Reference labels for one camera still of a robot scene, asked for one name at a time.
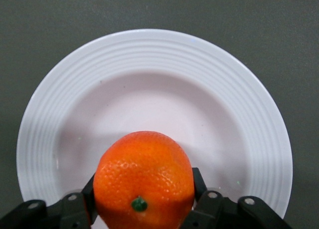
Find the orange mandarin fruit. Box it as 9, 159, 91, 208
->
92, 130, 195, 229

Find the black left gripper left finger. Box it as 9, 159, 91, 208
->
0, 171, 101, 229

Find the white ridged plate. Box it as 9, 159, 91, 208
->
16, 28, 294, 229

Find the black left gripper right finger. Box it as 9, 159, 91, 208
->
183, 167, 296, 229

